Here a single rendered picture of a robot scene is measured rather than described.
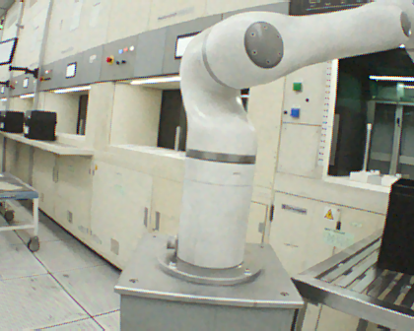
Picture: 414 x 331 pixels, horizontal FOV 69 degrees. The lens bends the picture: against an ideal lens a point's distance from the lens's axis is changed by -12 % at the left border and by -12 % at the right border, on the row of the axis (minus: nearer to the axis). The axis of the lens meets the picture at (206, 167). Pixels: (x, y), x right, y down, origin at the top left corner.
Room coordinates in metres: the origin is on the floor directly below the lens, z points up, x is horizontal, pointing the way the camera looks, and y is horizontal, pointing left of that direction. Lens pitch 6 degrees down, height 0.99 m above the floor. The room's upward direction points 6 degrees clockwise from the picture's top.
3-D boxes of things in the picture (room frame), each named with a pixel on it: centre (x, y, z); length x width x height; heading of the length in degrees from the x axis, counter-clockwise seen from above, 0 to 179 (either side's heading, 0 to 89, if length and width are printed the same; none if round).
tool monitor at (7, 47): (3.13, 2.05, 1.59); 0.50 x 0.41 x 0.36; 136
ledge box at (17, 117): (3.72, 2.42, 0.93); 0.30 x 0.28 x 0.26; 49
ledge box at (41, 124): (2.89, 1.57, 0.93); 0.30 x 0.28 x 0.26; 43
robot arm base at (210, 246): (0.58, -0.02, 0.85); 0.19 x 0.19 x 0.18
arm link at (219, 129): (0.61, -0.01, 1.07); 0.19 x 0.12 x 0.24; 25
